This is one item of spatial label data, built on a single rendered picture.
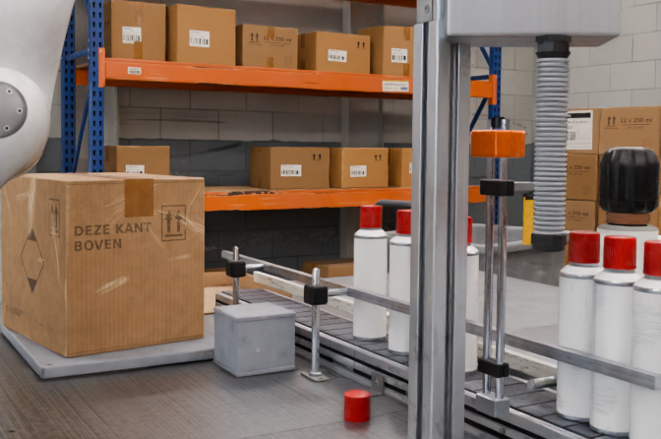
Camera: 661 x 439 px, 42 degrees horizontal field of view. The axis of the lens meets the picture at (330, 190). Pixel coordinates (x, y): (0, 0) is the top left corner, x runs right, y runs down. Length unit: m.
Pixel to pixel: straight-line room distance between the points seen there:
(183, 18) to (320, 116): 1.62
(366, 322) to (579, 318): 0.44
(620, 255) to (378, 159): 4.60
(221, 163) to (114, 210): 4.42
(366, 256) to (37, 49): 0.55
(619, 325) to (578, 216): 4.00
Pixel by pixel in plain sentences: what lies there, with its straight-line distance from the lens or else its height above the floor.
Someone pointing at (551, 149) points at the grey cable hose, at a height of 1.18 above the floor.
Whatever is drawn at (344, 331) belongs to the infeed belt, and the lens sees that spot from 1.41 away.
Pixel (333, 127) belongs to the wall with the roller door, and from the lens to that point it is 6.20.
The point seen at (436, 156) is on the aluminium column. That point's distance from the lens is 0.92.
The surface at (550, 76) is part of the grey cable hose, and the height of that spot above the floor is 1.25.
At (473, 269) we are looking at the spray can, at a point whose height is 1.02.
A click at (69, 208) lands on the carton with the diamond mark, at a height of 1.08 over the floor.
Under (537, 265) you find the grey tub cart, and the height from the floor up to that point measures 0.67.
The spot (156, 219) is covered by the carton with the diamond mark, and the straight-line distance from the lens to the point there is 1.43.
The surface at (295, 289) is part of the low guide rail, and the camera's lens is 1.64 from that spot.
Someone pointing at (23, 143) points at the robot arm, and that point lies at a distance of 1.03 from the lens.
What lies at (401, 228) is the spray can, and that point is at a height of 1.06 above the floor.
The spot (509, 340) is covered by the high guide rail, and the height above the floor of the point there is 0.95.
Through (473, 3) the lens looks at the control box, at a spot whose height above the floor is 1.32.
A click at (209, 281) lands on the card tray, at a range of 2.12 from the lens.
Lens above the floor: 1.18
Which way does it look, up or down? 3 degrees down
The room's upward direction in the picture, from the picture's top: 1 degrees clockwise
